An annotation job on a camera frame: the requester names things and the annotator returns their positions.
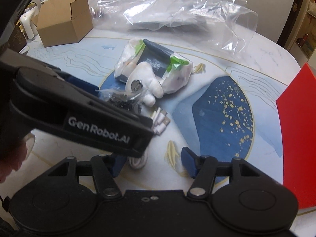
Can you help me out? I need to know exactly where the bag of black screws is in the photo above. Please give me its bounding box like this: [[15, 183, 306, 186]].
[[98, 89, 144, 115]]

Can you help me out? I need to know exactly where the white plush toy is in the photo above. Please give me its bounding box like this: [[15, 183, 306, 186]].
[[125, 62, 164, 107]]

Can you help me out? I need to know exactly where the white usb cable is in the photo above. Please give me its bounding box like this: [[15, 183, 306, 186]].
[[127, 107, 171, 170]]

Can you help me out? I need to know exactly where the white green package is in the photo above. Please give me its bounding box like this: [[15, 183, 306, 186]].
[[114, 39, 193, 94]]

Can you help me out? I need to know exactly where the red white storage box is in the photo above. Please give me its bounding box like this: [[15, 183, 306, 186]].
[[276, 63, 315, 209]]

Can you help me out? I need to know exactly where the person's left hand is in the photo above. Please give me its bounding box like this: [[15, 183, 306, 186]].
[[0, 142, 27, 183]]

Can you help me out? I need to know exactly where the white handheld appliance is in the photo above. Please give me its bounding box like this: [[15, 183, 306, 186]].
[[20, 10, 39, 40]]

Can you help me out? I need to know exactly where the brown cardboard box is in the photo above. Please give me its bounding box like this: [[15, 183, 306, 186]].
[[32, 0, 93, 48]]

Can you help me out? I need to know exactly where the large clear plastic bag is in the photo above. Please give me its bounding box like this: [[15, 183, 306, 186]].
[[88, 0, 258, 55]]

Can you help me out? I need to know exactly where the white cabinet with shelves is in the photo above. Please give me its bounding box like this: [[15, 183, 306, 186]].
[[285, 0, 315, 67]]

